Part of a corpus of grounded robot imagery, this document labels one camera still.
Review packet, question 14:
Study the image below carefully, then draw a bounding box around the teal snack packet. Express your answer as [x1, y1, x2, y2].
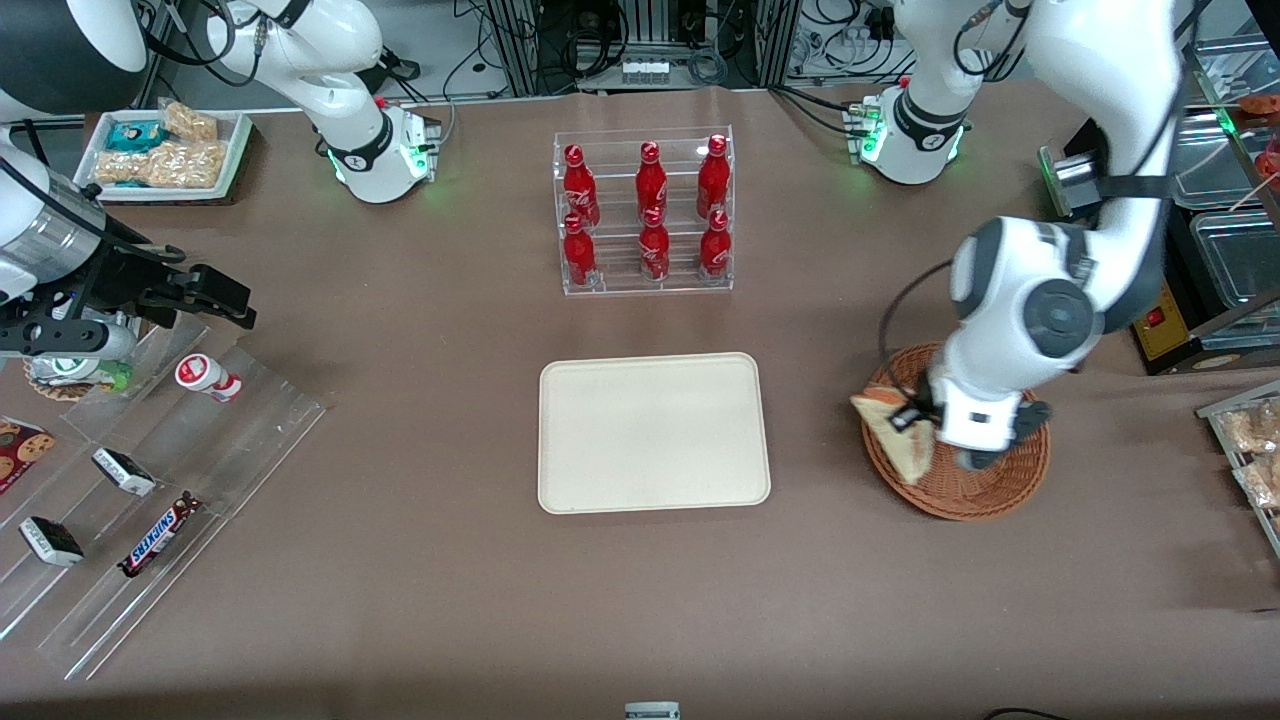
[105, 120, 167, 153]

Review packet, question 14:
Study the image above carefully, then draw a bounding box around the triangle sandwich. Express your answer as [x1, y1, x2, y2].
[850, 385, 938, 483]

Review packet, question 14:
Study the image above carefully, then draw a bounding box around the small white red yogurt bottle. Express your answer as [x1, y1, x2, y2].
[175, 353, 243, 403]

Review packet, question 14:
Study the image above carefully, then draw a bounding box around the grey bread tray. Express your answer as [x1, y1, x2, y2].
[1197, 380, 1280, 559]

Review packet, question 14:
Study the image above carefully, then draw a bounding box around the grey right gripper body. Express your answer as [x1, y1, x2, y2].
[0, 193, 108, 302]

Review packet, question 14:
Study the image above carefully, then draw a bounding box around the small rice cracker packet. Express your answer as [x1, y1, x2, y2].
[160, 100, 219, 143]

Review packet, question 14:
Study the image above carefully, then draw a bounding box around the large rice cracker packet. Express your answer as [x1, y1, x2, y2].
[95, 140, 229, 190]

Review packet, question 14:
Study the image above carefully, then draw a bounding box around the clear acrylic bottle rack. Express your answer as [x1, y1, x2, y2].
[552, 126, 735, 296]

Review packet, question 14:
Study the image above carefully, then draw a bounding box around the wrapped bread packet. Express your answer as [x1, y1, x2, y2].
[1222, 400, 1280, 456]
[1232, 455, 1280, 509]

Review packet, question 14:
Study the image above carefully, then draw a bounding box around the red cola bottle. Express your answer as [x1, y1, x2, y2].
[639, 208, 671, 282]
[636, 141, 668, 223]
[562, 144, 601, 229]
[562, 214, 598, 289]
[697, 134, 731, 221]
[699, 209, 731, 279]

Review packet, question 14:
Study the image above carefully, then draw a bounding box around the cream plastic tray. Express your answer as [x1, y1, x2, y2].
[538, 352, 772, 515]

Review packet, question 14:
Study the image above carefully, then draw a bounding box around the snickers bar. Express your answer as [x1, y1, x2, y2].
[118, 492, 203, 578]

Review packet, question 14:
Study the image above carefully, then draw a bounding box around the steel pan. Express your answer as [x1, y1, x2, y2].
[1172, 112, 1269, 209]

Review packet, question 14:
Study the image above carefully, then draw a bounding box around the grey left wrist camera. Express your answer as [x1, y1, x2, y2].
[957, 398, 1053, 473]

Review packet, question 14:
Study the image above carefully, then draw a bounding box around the black appliance yellow panel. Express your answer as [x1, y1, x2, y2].
[1060, 100, 1280, 377]

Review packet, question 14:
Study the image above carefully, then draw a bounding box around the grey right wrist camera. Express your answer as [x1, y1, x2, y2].
[0, 318, 138, 363]

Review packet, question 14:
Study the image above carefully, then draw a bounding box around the black white chocolate bar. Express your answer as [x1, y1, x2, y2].
[19, 516, 85, 568]
[91, 447, 157, 498]

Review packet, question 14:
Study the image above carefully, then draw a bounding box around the small wicker coaster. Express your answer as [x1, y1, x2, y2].
[22, 355, 99, 403]

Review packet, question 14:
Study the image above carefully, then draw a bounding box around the round brown wicker basket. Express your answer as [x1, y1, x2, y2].
[861, 342, 1051, 521]

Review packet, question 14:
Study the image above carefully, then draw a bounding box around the green white cup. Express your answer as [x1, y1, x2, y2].
[40, 358, 134, 393]

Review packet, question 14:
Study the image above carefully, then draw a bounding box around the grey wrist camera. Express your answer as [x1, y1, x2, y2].
[0, 318, 138, 363]
[957, 398, 1053, 473]

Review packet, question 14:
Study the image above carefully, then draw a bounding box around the clear acrylic stepped display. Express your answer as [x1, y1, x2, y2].
[0, 315, 329, 681]

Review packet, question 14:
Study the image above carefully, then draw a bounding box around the aluminium frame control rack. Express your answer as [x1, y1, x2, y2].
[480, 0, 801, 96]

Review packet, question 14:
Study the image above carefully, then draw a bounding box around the silver cylinder green light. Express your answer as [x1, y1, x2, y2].
[1040, 145, 1109, 221]

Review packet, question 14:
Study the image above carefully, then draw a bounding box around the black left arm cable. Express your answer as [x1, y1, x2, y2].
[879, 258, 957, 373]

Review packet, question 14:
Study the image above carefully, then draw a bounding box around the white rectangular snack tray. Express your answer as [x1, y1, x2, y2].
[73, 108, 253, 204]

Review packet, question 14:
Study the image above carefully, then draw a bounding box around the red cookie box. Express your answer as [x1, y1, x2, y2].
[0, 416, 56, 495]

